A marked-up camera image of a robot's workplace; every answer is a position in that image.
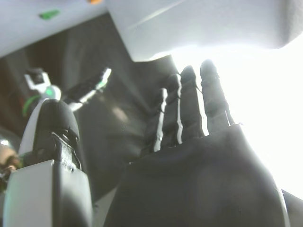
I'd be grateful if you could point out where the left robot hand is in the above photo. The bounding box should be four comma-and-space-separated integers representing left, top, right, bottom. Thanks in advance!
2, 59, 291, 227

